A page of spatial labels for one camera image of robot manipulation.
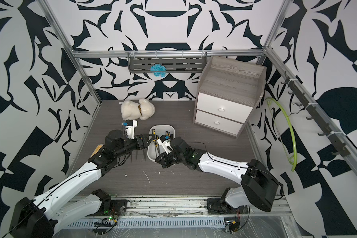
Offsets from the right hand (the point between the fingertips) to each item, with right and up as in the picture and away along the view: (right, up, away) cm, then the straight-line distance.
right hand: (155, 158), depth 76 cm
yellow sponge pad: (-37, +1, +14) cm, 40 cm away
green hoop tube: (+62, +15, -10) cm, 64 cm away
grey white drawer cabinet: (+37, +34, +5) cm, 51 cm away
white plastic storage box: (-3, 0, +19) cm, 19 cm away
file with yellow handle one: (-1, +13, 0) cm, 13 cm away
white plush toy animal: (-20, +25, +24) cm, 40 cm away
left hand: (-3, +13, 0) cm, 13 cm away
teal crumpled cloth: (0, +50, +15) cm, 52 cm away
